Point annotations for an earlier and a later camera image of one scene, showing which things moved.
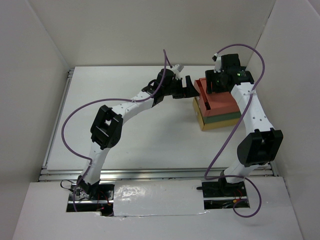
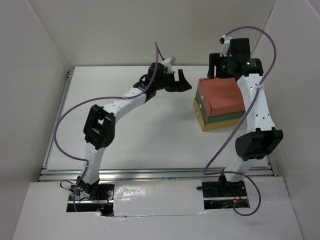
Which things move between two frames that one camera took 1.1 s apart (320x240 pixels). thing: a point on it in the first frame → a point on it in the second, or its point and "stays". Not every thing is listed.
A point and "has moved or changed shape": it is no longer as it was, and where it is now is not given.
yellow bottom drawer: x=213 y=125 stays
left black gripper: x=188 y=91 → x=180 y=85
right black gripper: x=210 y=76 → x=214 y=60
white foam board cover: x=134 y=198 stays
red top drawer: x=217 y=103 has moved or changed shape
